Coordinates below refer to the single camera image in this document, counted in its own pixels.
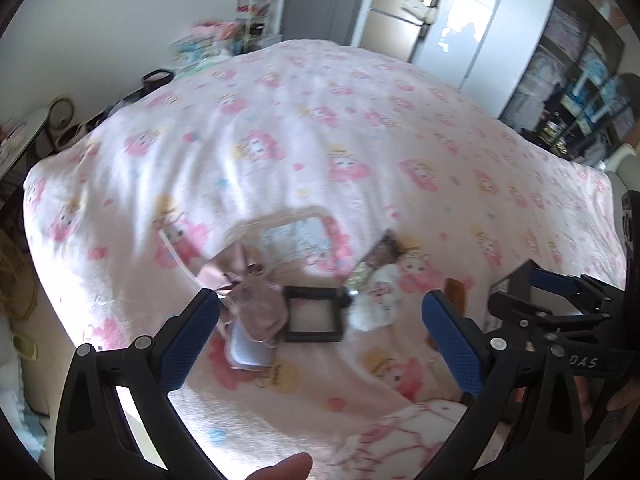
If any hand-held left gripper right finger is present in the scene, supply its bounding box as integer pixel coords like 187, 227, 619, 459
421, 289, 588, 480

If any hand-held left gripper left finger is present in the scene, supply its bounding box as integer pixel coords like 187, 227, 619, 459
54, 287, 236, 480

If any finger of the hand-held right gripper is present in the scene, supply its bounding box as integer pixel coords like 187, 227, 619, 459
502, 260, 626, 311
487, 290, 608, 346

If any wooden comb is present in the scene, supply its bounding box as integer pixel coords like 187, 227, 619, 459
444, 277, 474, 317

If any pink cloth bag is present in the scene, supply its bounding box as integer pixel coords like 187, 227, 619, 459
197, 247, 288, 346

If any white plush keychain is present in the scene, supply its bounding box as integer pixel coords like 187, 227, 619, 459
347, 262, 402, 332

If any black square frame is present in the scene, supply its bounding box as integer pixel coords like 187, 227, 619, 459
282, 285, 351, 343

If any person's right hand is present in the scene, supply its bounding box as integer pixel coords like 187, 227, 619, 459
606, 379, 640, 415

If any person's left hand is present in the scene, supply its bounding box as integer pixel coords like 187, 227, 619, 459
230, 451, 315, 480

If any clear foil packet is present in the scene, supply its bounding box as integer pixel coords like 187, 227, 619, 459
347, 260, 381, 297

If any pink patterned cloth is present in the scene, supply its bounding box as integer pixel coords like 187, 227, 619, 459
332, 400, 473, 480

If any white padded headboard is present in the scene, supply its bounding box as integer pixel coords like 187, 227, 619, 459
602, 142, 640, 196

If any light blue cloth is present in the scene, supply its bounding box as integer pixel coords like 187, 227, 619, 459
5, 390, 48, 466

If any dark display cabinet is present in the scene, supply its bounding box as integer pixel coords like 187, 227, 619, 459
500, 0, 637, 161

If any pink printed blanket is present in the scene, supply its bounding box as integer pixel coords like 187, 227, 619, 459
22, 39, 628, 480

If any white wardrobe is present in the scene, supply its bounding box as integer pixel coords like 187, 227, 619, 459
415, 0, 561, 116

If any curled metal chair back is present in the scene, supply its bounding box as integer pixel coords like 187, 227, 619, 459
47, 97, 77, 136

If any black bag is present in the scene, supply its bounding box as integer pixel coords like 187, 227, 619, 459
142, 69, 174, 93

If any round side table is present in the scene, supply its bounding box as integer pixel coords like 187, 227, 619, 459
0, 105, 51, 181

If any pile of toys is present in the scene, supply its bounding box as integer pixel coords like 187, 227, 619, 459
172, 20, 242, 68

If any white handbag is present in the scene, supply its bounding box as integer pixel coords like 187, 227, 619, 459
401, 0, 441, 24

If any beige refrigerator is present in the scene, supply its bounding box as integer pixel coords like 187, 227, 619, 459
360, 0, 441, 63

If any white shelf rack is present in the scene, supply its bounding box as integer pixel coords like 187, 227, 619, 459
235, 0, 281, 53

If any grey door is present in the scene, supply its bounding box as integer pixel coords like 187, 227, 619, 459
280, 0, 376, 48

